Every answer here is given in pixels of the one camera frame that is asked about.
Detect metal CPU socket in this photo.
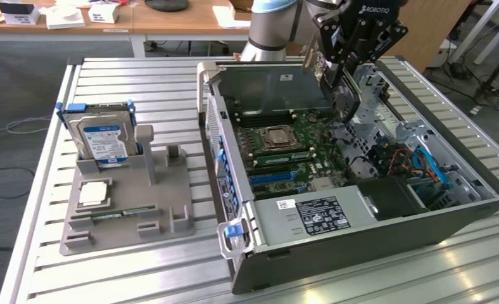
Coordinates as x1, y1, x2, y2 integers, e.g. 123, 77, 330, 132
261, 125, 305, 150

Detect white paper stack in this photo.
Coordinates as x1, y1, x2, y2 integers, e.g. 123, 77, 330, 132
213, 5, 251, 30

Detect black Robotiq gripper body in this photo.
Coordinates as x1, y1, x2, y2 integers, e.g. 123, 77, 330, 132
338, 0, 403, 64

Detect white floor cable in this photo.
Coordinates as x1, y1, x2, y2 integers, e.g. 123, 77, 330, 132
0, 115, 53, 134

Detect wooden cabinet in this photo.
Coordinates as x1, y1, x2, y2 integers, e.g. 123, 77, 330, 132
346, 0, 473, 72

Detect black graphics card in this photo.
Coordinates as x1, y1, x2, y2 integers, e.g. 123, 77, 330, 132
302, 44, 363, 123

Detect small white printed box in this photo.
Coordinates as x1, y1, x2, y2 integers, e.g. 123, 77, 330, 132
87, 2, 121, 25

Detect red and orange wires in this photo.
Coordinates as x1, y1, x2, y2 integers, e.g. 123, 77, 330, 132
391, 148, 439, 183

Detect green motherboard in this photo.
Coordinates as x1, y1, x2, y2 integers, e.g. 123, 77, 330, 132
233, 109, 361, 201

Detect hard disk in blue caddy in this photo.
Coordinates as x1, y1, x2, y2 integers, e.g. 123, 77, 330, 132
55, 100, 138, 166

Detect grey power supply unit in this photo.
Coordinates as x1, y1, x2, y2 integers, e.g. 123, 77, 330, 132
249, 185, 381, 246

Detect black round stand base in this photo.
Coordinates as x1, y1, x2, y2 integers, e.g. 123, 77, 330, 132
145, 0, 190, 12

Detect white round-topped box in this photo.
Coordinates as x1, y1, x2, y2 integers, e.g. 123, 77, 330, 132
46, 4, 85, 30

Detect white box with black insert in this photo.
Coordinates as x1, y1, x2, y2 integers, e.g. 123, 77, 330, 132
0, 3, 41, 25

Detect blue flat data wire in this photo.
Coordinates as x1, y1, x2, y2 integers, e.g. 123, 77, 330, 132
414, 147, 453, 191

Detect silver CPU chip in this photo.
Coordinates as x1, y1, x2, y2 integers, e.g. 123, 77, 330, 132
79, 182, 110, 205

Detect wooden desk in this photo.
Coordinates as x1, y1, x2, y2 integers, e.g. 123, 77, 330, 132
0, 0, 369, 58

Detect open black PC case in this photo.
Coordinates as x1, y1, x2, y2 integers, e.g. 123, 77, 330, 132
197, 60, 499, 295

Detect grey plastic parts rack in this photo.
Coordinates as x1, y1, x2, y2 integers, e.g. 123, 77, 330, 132
59, 124, 198, 257

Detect white table frame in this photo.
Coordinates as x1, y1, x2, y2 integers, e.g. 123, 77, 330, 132
426, 0, 499, 69

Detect blue expansion slot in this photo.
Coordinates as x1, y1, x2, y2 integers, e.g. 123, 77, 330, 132
249, 170, 299, 186

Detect black floor cable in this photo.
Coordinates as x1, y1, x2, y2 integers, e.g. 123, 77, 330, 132
0, 167, 37, 199

